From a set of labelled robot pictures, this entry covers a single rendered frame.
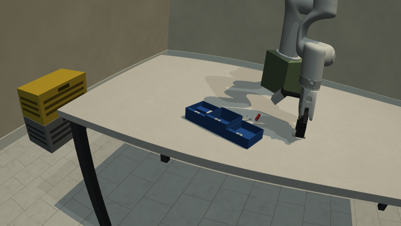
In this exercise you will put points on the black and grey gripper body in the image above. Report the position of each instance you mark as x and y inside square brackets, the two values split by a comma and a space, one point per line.
[307, 99]

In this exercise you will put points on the white domino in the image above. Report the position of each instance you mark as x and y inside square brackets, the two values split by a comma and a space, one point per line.
[246, 118]

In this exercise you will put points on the blue rack of bins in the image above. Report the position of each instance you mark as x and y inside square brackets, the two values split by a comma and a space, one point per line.
[226, 124]

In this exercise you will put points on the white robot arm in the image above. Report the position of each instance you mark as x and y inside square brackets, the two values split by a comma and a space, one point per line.
[294, 45]

